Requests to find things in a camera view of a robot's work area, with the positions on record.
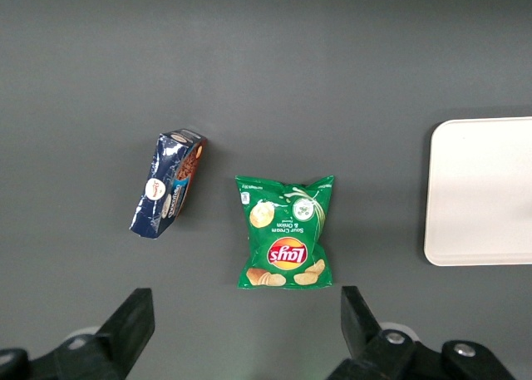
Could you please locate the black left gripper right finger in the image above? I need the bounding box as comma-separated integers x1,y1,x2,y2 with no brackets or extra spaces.
326,285,517,380

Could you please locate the blue chocolate cookie box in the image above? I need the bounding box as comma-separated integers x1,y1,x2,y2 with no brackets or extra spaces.
128,127,209,241

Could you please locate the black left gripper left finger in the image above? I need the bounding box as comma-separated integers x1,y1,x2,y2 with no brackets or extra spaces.
0,288,156,380

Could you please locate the beige plastic tray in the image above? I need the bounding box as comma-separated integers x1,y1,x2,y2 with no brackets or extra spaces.
423,116,532,267

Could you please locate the green chips bag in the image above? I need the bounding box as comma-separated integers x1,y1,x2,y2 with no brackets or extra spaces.
234,174,336,291

